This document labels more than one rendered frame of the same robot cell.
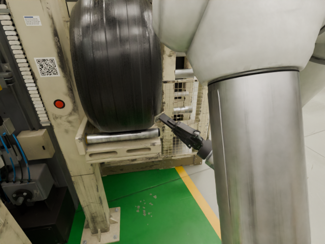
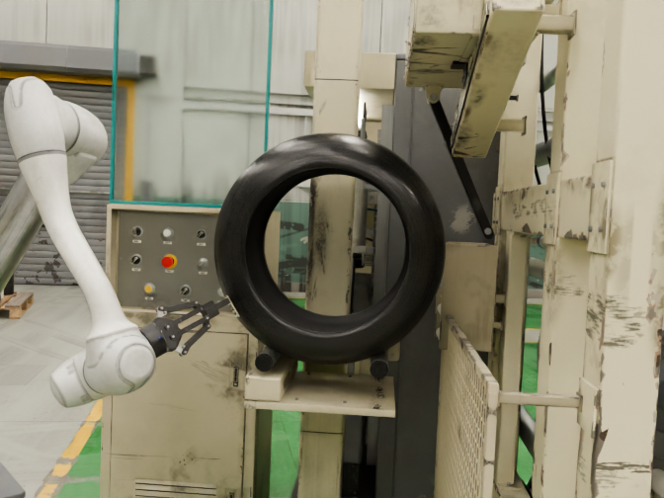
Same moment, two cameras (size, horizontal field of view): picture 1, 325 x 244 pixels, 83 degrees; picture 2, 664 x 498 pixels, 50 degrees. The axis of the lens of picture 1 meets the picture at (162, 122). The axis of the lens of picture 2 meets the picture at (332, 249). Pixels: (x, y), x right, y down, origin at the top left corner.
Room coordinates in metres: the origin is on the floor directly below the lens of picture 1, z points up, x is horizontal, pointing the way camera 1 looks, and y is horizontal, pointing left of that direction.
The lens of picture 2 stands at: (1.29, -1.60, 1.27)
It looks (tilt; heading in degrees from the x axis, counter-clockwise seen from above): 3 degrees down; 104
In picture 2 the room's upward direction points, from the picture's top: 2 degrees clockwise
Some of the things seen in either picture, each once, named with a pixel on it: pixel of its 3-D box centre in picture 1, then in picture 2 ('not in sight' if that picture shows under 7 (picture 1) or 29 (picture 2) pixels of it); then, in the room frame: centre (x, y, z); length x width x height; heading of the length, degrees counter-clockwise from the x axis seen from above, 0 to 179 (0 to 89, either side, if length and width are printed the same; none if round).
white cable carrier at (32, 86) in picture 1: (30, 73); not in sight; (0.75, 0.54, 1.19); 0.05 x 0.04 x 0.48; 10
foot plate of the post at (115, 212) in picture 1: (101, 224); not in sight; (0.79, 0.46, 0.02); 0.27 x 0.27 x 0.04; 10
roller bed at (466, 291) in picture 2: not in sight; (463, 293); (1.19, 0.49, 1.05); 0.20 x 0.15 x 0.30; 100
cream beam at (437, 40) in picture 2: not in sight; (459, 36); (1.17, 0.14, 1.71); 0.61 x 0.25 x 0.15; 100
